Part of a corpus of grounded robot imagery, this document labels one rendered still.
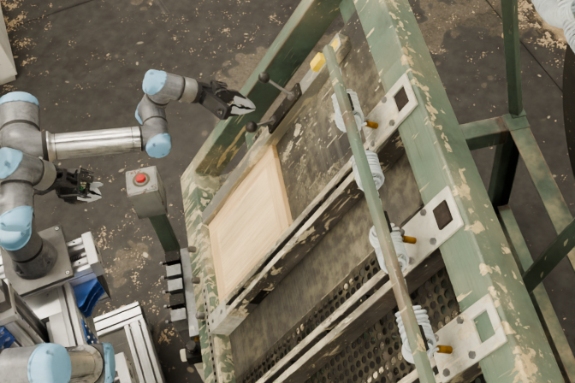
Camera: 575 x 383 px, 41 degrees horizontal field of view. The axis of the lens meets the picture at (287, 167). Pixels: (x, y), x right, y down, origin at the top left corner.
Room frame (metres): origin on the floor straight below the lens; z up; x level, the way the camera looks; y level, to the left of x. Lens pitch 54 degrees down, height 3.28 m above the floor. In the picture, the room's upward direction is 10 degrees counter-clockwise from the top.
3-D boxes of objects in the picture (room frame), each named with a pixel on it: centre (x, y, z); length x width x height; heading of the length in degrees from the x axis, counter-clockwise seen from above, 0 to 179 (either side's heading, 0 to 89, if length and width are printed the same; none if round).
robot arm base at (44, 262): (1.45, 0.91, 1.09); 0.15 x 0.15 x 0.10
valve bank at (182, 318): (1.36, 0.47, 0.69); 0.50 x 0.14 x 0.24; 2
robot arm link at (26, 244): (1.46, 0.91, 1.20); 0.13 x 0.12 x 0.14; 5
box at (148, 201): (1.80, 0.56, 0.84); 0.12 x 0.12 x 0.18; 2
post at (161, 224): (1.80, 0.56, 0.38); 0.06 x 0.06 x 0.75; 2
